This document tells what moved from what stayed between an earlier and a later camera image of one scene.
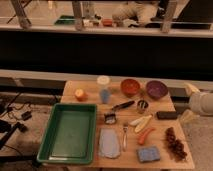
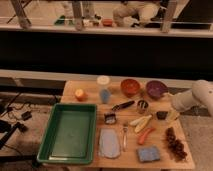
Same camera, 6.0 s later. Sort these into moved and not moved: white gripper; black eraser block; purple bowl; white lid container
Moved: white gripper
Not moved: white lid container; black eraser block; purple bowl
